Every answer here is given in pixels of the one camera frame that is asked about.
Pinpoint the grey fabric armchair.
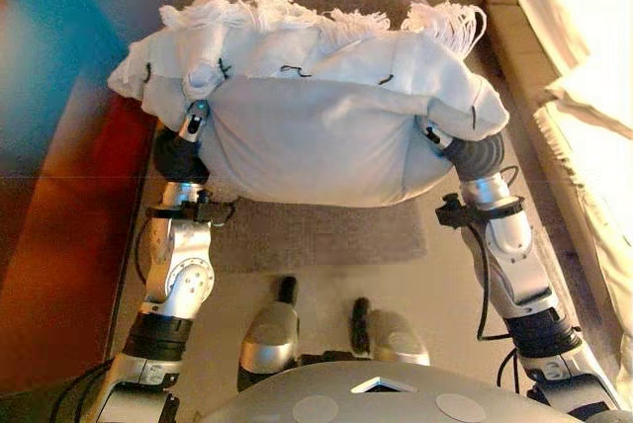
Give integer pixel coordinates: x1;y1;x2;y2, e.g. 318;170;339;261
206;0;432;276

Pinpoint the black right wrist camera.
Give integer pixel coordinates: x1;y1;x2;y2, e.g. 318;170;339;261
433;192;524;230

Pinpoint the silver robot leg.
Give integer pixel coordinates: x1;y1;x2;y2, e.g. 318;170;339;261
368;307;431;368
235;301;302;392

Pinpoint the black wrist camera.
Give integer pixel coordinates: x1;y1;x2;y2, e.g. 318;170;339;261
145;193;239;229
433;192;524;230

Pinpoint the silver left robot leg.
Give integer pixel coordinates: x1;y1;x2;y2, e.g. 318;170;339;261
235;301;302;392

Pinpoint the black right robot foot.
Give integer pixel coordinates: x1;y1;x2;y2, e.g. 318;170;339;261
348;296;373;359

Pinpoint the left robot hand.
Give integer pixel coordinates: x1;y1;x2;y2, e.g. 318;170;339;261
153;99;213;186

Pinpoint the grey robot torso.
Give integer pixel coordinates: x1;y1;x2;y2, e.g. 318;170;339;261
200;360;578;423

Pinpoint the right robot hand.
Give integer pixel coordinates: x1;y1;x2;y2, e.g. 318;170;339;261
414;115;506;183

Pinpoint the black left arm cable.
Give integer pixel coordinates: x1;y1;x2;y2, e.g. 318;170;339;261
132;217;154;289

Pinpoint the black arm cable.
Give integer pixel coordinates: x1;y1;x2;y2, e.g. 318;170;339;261
467;222;520;345
132;217;154;289

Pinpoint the white fringed throw blanket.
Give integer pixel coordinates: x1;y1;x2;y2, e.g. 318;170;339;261
532;64;633;345

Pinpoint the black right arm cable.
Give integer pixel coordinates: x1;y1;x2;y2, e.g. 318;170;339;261
467;222;520;345

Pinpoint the glossy brown wardrobe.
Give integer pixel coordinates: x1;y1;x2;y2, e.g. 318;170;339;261
0;0;164;394

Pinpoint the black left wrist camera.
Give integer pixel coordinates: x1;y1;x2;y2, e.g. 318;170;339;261
145;193;239;229

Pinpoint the white fringed cushion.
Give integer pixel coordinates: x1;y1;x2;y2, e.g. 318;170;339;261
106;0;511;210

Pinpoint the silver right robot leg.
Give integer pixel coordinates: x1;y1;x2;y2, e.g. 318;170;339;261
368;307;431;368

